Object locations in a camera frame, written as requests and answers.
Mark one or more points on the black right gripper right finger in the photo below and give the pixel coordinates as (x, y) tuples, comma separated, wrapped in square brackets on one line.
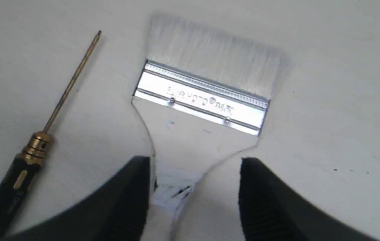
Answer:
[(270, 210)]

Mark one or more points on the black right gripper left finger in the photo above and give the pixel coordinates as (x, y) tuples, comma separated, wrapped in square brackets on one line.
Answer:
[(117, 211)]

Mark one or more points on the black gold precision screwdriver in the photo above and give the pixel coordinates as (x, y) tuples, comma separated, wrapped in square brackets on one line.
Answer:
[(27, 164)]

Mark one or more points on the wide white paint brush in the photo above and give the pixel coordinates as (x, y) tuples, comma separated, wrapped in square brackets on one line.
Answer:
[(203, 96)]

